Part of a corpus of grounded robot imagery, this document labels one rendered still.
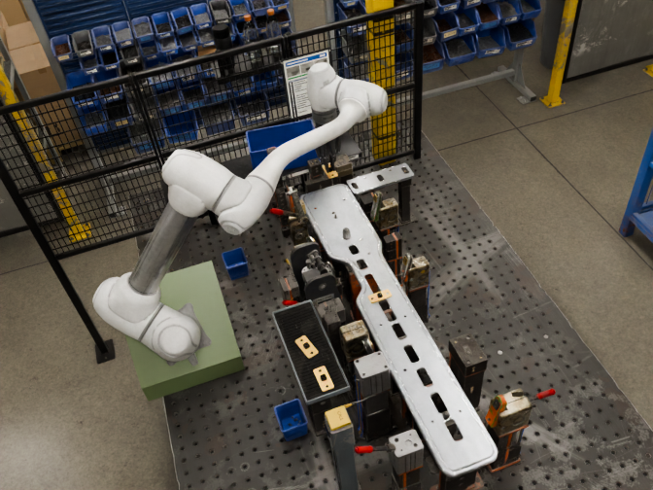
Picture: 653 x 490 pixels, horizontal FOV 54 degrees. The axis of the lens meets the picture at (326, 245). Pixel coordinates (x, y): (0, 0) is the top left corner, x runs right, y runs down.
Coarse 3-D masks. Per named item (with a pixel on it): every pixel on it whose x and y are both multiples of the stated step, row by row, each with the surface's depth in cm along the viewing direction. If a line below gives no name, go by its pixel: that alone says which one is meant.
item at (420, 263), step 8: (416, 264) 241; (424, 264) 241; (408, 272) 240; (416, 272) 241; (424, 272) 243; (408, 280) 243; (416, 280) 244; (424, 280) 246; (408, 288) 247; (416, 288) 248; (424, 288) 250; (408, 296) 253; (416, 296) 252; (424, 296) 253; (416, 304) 255; (424, 304) 257; (424, 312) 260; (424, 320) 264
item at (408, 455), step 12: (408, 432) 193; (396, 444) 190; (408, 444) 190; (420, 444) 189; (396, 456) 188; (408, 456) 189; (420, 456) 192; (396, 468) 193; (408, 468) 194; (396, 480) 204; (408, 480) 202; (420, 480) 206
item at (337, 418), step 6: (336, 408) 189; (342, 408) 189; (330, 414) 188; (336, 414) 187; (342, 414) 187; (330, 420) 186; (336, 420) 186; (342, 420) 186; (348, 420) 186; (330, 426) 185; (336, 426) 185; (342, 426) 185
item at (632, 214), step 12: (648, 144) 338; (648, 156) 341; (648, 168) 345; (636, 180) 356; (648, 180) 352; (636, 192) 359; (636, 204) 363; (648, 204) 372; (624, 216) 376; (636, 216) 366; (648, 216) 370; (624, 228) 379; (648, 228) 358
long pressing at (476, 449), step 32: (320, 192) 281; (352, 192) 280; (320, 224) 267; (352, 224) 266; (352, 256) 253; (384, 288) 240; (384, 320) 230; (416, 320) 228; (384, 352) 220; (416, 352) 219; (416, 384) 210; (448, 384) 209; (416, 416) 202; (448, 448) 194; (480, 448) 193
